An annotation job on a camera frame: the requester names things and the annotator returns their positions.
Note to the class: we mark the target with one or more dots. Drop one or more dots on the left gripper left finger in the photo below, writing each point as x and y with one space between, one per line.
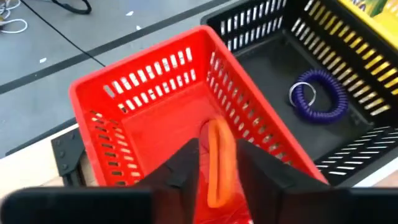
93 208

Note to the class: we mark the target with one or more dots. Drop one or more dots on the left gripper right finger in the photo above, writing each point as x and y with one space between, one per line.
311 208

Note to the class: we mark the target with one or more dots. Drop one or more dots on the orange rubber band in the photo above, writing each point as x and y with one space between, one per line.
214 161

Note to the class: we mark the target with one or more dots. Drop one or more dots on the red plastic basket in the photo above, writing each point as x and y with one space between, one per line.
161 124

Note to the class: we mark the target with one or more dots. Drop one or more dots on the purple coil wristband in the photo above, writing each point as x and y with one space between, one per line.
339 102

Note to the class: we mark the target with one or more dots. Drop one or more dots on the black plastic basket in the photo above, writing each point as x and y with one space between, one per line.
273 62

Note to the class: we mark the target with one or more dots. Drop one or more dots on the yellow plastic basket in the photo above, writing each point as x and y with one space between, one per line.
373 28

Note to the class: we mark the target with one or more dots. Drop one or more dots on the yellow green crayon box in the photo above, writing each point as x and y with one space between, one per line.
377 7

